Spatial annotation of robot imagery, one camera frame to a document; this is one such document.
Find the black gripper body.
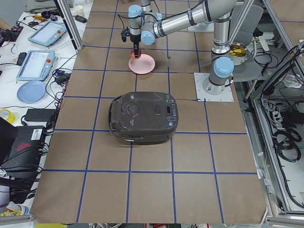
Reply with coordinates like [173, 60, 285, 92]
[130, 34, 141, 45]

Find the red apple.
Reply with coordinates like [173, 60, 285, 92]
[131, 48, 142, 59]

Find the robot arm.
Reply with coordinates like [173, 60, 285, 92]
[121, 0, 237, 95]

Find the pink plate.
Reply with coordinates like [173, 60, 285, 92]
[128, 54, 155, 75]

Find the light blue plate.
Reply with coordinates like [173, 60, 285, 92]
[17, 80, 46, 104]

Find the dark grey rice cooker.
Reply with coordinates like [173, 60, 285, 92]
[108, 92, 179, 143]

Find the blue teach pendant far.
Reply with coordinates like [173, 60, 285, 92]
[28, 21, 67, 47]

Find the blue teach pendant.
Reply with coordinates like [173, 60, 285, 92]
[28, 21, 67, 47]
[16, 50, 55, 81]

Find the metal pot with yellow contents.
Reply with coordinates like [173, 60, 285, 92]
[229, 42, 248, 66]

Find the blue teach pendant near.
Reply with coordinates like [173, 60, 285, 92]
[16, 50, 55, 81]

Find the black power adapter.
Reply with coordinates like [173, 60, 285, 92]
[24, 108, 55, 122]

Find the yellow tape roll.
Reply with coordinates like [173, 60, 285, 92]
[0, 109, 16, 124]

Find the black computer box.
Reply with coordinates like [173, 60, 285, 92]
[1, 125, 46, 171]

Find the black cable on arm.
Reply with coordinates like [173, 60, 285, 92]
[117, 13, 131, 43]

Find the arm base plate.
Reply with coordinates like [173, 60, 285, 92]
[194, 73, 234, 102]

